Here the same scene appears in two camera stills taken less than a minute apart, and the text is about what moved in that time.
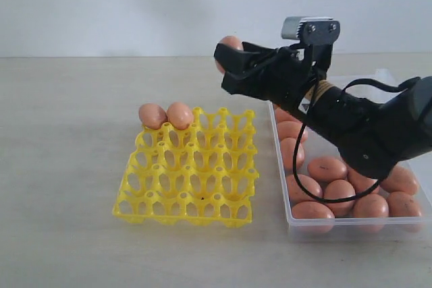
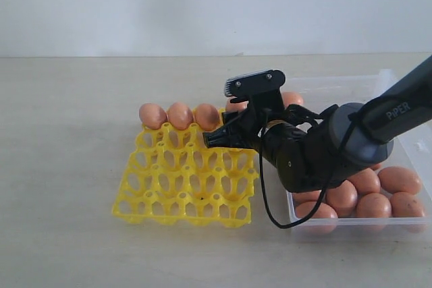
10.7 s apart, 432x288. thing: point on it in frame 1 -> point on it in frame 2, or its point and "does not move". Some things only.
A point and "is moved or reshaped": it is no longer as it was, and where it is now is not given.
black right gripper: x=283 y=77 -> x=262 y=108
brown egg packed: x=180 y=115 does not move
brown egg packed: x=288 y=129 is moved or reshaped
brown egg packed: x=152 y=115 does not move
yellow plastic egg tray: x=205 y=174 does not move
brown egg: x=370 y=206 does not move
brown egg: x=400 y=179 does not move
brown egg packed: x=231 y=41 -> x=207 y=117
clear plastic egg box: x=330 y=198 does not move
